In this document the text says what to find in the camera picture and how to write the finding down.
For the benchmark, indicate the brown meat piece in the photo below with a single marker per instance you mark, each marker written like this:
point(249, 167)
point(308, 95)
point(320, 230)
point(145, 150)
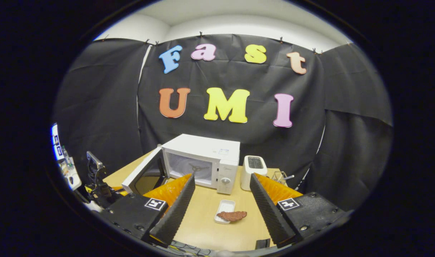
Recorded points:
point(231, 216)

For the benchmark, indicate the small black box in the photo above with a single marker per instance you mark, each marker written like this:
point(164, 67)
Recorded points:
point(263, 243)

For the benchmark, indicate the white rectangular tray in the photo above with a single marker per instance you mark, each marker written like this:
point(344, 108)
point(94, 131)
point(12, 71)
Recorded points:
point(226, 205)

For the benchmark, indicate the white cluttered side desk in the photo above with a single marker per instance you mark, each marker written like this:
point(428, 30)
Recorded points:
point(65, 167)

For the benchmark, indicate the white toaster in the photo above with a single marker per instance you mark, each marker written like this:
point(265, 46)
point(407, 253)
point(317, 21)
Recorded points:
point(248, 175)

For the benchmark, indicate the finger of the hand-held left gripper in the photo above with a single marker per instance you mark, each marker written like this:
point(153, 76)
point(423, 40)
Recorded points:
point(118, 191)

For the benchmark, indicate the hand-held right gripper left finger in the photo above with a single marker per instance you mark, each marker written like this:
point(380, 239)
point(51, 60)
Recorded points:
point(176, 214)

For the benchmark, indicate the white microwave oven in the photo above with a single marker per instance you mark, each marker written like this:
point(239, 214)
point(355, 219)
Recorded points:
point(203, 146)

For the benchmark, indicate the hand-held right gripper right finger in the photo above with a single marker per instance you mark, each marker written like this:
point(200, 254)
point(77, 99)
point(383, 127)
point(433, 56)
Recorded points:
point(269, 214)

